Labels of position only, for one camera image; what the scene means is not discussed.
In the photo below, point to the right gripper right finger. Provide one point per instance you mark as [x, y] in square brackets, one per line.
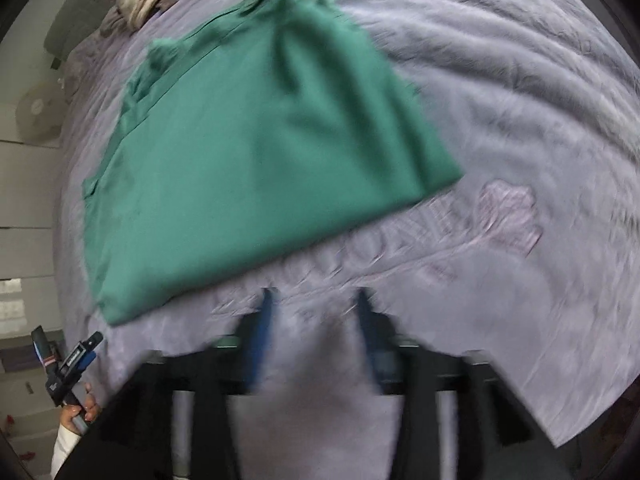
[392, 356]

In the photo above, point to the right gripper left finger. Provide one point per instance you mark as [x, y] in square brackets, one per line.
[240, 354]

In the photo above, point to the green garment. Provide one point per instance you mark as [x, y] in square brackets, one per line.
[269, 127]

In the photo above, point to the white sleeved left forearm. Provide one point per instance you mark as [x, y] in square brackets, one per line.
[64, 443]

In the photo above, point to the person's left hand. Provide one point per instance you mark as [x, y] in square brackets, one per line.
[88, 411]

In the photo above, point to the lavender fleece blanket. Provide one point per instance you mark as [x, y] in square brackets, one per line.
[533, 257]

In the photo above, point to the white standing fan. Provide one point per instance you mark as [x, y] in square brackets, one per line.
[40, 113]

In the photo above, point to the grey padded headboard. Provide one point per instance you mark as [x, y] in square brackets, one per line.
[75, 21]

